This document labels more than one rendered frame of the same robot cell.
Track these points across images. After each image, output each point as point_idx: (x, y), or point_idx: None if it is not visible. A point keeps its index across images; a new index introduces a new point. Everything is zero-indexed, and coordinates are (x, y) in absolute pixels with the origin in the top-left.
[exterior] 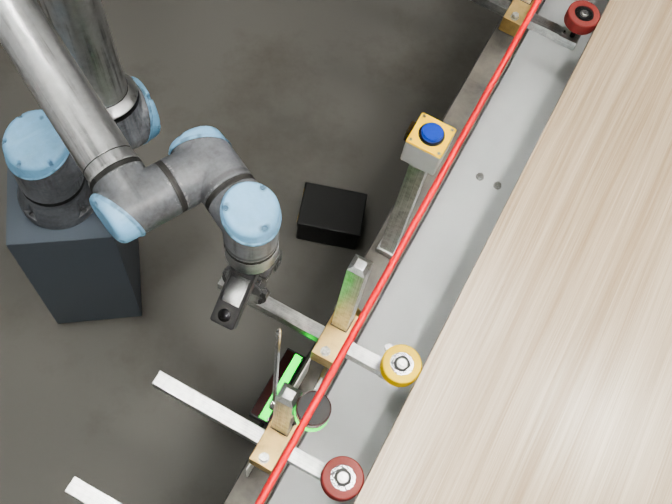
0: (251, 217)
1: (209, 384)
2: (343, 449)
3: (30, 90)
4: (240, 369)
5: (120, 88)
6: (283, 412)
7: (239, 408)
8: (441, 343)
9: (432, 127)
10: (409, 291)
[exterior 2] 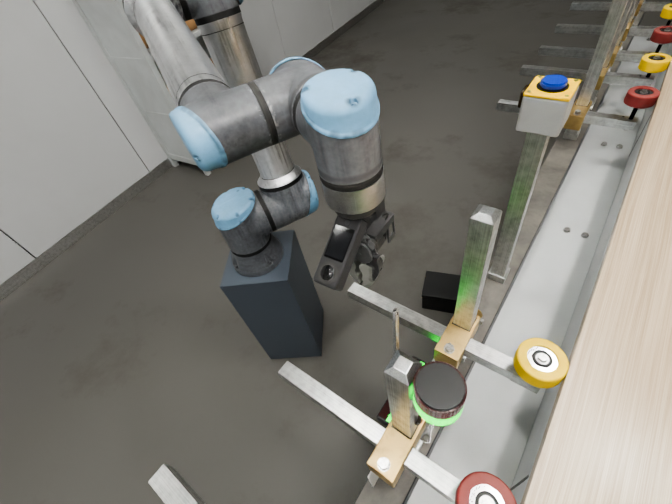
0: (336, 93)
1: (363, 405)
2: (475, 465)
3: (157, 65)
4: (385, 395)
5: (286, 164)
6: (399, 397)
7: (384, 425)
8: (586, 338)
9: (553, 77)
10: (521, 315)
